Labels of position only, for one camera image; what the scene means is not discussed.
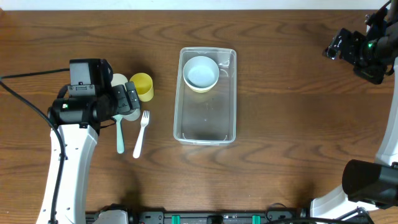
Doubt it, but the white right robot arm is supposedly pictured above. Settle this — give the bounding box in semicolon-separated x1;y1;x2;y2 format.
310;26;397;220

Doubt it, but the yellow plastic bowl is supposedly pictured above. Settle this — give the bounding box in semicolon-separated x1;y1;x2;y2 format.
185;82;216;93

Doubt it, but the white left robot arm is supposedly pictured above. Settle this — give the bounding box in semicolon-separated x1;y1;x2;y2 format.
36;124;99;223

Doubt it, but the yellow plastic cup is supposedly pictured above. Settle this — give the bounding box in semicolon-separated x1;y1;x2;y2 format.
130;73;154;102

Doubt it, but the clear plastic container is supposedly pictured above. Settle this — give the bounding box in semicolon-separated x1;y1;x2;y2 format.
174;47;237;146

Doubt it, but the light green plastic spoon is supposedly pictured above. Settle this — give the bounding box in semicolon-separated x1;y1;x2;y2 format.
113;114;125;154

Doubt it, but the light blue plastic bowl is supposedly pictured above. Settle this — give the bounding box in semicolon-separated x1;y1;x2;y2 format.
183;56;220;87

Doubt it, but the white plastic fork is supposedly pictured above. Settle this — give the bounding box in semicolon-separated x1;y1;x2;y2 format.
132;110;150;159

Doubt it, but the white plastic cup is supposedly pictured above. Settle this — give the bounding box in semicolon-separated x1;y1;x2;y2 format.
111;73;141;121

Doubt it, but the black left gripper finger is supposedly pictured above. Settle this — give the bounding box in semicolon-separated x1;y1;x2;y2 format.
113;85;131;114
125;82;141;110

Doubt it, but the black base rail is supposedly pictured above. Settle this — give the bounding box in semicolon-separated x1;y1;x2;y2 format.
86;203;317;224

